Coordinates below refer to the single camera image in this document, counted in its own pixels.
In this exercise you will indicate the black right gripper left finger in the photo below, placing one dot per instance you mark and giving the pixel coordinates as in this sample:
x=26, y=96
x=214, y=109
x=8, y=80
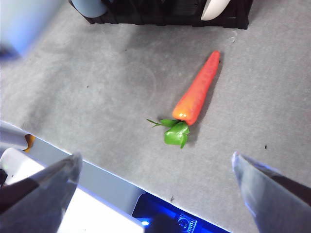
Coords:
x=36, y=201

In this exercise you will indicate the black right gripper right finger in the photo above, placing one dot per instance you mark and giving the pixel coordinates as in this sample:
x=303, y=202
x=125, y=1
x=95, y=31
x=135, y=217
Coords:
x=274, y=204

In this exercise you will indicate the orange carrot with green leaves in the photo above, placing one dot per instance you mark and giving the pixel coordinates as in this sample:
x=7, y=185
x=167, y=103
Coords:
x=199, y=89

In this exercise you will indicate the blue plate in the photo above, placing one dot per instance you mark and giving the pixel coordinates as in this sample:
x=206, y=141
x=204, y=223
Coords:
x=90, y=8

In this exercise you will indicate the beige plate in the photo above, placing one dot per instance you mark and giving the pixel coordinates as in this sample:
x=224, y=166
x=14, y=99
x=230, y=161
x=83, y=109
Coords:
x=213, y=9

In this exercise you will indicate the black plate rack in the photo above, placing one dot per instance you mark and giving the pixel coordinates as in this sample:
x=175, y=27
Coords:
x=158, y=14

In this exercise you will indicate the white box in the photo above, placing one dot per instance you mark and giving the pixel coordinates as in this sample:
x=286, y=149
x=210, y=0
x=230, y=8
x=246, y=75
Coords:
x=19, y=165

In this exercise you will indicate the white base panel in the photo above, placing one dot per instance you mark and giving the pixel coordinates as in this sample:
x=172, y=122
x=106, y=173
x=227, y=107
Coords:
x=97, y=213

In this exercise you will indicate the black camera with blue light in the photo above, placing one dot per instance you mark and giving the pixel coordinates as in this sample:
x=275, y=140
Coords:
x=165, y=213

